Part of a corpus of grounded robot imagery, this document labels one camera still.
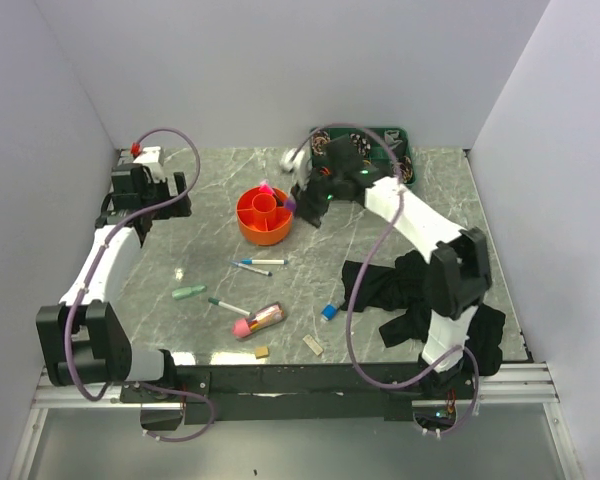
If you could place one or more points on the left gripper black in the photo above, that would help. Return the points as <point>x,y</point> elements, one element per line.
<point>180,208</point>

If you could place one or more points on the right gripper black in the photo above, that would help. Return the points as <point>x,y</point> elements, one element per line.
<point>302,195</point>

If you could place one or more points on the purple cap black highlighter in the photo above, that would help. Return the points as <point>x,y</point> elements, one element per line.
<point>290,205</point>

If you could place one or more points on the orange round organizer container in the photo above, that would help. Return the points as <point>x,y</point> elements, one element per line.
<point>262,221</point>

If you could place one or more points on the blue white pen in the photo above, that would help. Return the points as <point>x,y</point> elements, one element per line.
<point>264,261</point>

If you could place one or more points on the mint green correction tube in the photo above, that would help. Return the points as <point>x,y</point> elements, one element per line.
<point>188,291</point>

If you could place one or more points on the green cap white pen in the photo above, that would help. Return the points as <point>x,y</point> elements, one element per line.
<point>240,311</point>

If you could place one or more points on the thin blue pen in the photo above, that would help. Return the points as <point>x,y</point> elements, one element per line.
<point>252,269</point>

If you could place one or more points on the pink cap black highlighter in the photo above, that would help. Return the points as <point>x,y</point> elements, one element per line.
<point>272,192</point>

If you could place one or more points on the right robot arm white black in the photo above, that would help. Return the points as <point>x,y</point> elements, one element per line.
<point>458,272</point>

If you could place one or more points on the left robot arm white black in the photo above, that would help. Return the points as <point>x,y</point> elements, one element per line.
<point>81,336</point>

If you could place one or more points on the green compartment tray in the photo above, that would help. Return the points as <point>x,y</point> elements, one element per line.
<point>373,154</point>

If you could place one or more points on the black cloth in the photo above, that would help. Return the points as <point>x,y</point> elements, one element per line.
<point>401,287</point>

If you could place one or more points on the clear pencil case pink cap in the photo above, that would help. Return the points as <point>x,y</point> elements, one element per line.
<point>266,316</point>

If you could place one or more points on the small tan eraser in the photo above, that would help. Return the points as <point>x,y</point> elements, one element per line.
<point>261,352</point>

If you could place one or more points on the white eraser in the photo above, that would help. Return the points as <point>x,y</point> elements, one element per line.
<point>314,346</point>

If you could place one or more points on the black base beam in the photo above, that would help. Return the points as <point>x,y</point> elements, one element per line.
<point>310,391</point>

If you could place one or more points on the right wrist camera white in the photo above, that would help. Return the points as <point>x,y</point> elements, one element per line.
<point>293,161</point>

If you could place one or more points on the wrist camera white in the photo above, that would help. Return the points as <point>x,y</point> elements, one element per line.
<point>293,161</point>
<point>152,161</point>

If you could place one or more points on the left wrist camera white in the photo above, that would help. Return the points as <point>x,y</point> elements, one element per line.
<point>152,161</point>

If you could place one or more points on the aluminium rail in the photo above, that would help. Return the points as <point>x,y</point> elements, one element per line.
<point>513,384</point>

